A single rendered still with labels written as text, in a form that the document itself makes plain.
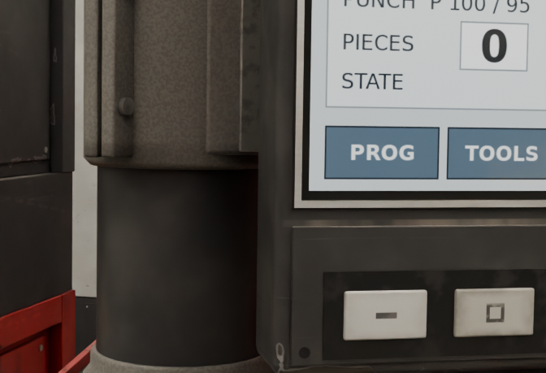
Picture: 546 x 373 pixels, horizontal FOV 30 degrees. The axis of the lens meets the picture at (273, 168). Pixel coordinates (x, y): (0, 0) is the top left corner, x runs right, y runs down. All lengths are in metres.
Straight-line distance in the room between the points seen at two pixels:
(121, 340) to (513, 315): 0.22
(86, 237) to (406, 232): 5.18
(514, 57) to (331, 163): 0.09
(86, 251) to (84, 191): 0.33
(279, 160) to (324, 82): 0.04
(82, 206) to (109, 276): 5.02
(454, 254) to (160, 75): 0.18
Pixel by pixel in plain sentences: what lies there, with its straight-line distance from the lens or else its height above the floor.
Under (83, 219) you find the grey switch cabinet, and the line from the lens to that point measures 5.60.
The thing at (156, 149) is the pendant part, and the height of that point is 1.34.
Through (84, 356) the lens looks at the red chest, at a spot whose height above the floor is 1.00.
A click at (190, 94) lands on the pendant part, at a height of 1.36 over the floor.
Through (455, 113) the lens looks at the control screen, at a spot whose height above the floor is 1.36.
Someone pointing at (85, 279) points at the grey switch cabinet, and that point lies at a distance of 5.63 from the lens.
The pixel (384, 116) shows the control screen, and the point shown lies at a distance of 0.44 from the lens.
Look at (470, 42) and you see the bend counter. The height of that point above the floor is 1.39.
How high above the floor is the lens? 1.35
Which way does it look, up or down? 3 degrees down
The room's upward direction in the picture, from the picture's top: 1 degrees clockwise
